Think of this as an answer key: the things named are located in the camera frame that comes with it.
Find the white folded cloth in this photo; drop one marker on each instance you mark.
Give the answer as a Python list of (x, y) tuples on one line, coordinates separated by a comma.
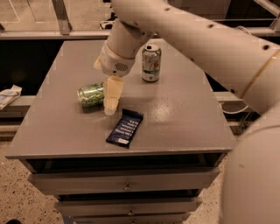
[(8, 96)]

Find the dark blue snack wrapper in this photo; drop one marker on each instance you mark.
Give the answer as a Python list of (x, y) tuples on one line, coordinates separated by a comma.
[(123, 133)]

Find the bottom grey drawer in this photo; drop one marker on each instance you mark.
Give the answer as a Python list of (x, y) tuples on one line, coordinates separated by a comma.
[(152, 218)]

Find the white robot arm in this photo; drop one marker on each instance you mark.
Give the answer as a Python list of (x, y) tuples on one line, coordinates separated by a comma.
[(244, 64)]

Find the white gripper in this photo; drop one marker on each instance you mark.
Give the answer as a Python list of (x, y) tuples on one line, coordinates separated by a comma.
[(113, 63)]

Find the top grey drawer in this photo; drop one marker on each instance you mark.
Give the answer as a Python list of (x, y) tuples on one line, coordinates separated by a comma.
[(124, 181)]

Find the grey drawer cabinet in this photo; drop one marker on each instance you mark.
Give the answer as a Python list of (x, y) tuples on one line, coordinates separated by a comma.
[(145, 164)]

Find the white green soda can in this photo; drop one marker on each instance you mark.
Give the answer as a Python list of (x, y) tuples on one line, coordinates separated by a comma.
[(151, 61)]

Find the grey drawer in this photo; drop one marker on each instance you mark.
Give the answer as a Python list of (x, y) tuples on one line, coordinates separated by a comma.
[(128, 206), (124, 181), (152, 218)]

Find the metal railing frame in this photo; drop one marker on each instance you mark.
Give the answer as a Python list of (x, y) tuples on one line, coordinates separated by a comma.
[(80, 19)]

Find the middle grey drawer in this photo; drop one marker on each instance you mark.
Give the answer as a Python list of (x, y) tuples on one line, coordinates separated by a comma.
[(128, 206)]

